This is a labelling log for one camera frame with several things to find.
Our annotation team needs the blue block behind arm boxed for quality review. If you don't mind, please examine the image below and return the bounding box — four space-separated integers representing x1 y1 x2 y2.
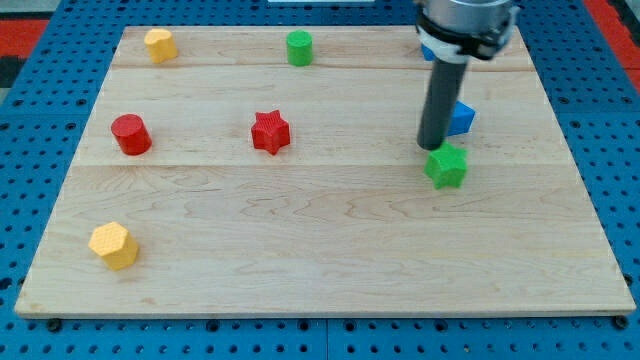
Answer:
421 45 435 61

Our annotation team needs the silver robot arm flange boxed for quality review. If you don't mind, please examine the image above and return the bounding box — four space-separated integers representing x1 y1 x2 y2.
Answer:
415 0 520 64

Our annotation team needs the red star block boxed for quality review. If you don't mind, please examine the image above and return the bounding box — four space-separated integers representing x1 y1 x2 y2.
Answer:
251 110 290 155

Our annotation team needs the green star block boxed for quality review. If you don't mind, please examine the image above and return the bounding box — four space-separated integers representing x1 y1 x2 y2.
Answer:
424 142 467 189

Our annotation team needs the wooden board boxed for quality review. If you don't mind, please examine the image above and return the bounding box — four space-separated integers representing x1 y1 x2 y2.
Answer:
15 26 636 319

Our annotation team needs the green cylinder block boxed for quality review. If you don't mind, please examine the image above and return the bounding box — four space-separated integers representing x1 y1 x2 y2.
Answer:
286 30 313 67

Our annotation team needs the blue cube block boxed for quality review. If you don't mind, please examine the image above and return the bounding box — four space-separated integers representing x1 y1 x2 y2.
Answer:
447 101 476 136

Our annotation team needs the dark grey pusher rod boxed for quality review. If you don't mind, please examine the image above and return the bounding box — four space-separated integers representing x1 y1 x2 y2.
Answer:
417 58 467 150

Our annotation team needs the red cylinder block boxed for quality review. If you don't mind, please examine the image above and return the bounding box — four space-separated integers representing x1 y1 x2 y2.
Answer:
111 114 152 156

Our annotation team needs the yellow heart block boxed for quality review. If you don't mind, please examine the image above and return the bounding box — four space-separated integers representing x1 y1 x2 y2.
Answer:
144 28 179 64

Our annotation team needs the yellow hexagon block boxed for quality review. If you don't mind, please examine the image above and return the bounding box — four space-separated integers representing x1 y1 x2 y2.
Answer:
88 222 139 271

